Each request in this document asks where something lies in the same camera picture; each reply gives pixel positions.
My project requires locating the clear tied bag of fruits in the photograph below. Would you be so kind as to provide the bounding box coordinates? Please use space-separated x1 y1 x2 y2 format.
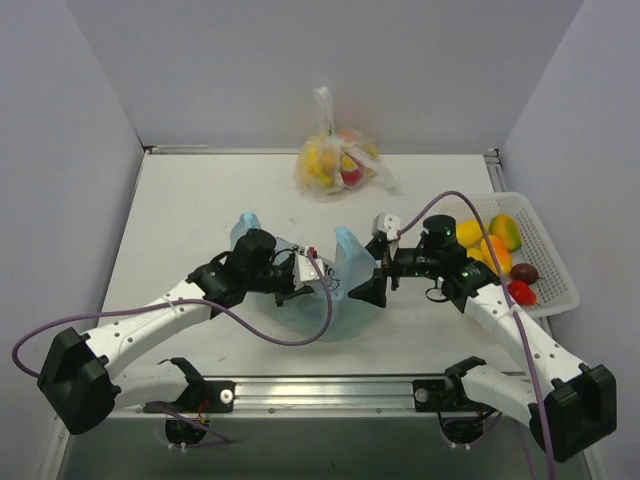
293 86 397 198

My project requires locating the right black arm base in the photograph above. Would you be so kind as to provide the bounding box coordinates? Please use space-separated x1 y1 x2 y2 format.
411 356 502 451

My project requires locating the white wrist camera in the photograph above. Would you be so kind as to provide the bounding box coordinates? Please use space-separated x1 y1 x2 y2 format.
293 253 324 291
371 213 401 244

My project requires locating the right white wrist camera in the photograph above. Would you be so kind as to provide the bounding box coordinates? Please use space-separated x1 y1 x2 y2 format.
371 213 401 244

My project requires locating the aluminium front rail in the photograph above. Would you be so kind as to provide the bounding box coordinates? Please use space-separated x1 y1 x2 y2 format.
59 377 566 419

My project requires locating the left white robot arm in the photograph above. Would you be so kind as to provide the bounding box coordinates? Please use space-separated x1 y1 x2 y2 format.
37 228 326 435

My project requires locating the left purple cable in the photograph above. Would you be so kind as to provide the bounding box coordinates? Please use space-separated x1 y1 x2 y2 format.
11 249 335 446

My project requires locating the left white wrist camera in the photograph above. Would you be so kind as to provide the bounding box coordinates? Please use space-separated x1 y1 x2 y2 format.
293 253 324 291

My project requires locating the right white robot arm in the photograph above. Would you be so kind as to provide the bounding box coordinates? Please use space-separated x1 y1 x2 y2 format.
349 214 618 462

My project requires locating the yellow fake pear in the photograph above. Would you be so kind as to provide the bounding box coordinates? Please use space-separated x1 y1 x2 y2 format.
467 247 484 262

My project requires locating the red fake bell pepper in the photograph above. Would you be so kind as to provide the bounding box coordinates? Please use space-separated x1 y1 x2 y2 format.
508 280 538 306

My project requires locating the purple cable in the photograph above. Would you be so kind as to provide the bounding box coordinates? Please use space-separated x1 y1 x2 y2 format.
11 249 335 446
397 190 559 480

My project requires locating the dark red fake plum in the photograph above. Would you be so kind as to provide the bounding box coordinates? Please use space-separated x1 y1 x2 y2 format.
509 263 540 285

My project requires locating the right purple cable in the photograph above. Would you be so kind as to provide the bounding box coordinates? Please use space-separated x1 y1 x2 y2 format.
397 190 559 480

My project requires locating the white plastic basket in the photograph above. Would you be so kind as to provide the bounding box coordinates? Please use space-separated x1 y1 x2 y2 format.
471 192 580 317

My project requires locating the orange fake fruit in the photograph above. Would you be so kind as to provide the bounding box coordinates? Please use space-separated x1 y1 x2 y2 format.
480 234 512 276

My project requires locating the orange yellow fake mango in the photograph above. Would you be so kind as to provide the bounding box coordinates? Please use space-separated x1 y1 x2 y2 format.
489 214 522 252

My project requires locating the light blue plastic bag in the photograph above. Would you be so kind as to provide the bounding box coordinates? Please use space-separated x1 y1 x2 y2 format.
249 227 380 342

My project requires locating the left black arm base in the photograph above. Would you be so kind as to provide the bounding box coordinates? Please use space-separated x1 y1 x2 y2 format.
143 357 235 452

